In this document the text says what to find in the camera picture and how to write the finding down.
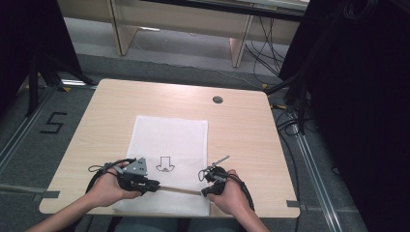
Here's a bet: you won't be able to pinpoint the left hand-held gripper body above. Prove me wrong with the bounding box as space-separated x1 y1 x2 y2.
117 157 151 194

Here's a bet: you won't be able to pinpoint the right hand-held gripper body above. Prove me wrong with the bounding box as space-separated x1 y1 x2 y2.
204 155 231 196

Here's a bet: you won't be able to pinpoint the white towel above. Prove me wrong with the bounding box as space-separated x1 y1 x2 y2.
111 115 212 218

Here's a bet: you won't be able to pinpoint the person's right hand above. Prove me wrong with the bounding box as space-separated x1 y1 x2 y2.
207 169 254 218

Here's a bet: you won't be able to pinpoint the person's left hand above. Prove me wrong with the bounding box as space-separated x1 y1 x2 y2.
86 161 143 208

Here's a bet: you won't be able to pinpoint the person's legs in jeans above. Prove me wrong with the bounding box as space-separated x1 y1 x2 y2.
112 216 246 232

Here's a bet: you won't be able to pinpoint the black metal stand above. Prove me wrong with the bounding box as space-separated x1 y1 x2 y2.
264 18 327 136

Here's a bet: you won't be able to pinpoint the black tripod stand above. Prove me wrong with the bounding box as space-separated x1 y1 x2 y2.
24 51 95 118

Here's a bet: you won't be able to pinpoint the black curtain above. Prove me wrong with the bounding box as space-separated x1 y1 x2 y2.
278 0 410 232
0 0 83 112

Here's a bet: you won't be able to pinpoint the light wooden desk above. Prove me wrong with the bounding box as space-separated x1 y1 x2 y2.
57 0 311 69

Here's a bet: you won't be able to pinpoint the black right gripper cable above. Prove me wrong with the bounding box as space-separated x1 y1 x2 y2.
226 173 256 213

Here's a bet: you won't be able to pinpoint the black floor cables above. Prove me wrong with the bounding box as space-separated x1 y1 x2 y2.
270 101 306 232

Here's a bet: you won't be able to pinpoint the aluminium floor rail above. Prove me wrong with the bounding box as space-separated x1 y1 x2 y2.
291 124 344 232
0 86 57 177

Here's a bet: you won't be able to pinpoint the bundle of black hanging cables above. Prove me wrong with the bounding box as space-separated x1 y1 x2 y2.
244 14 288 85

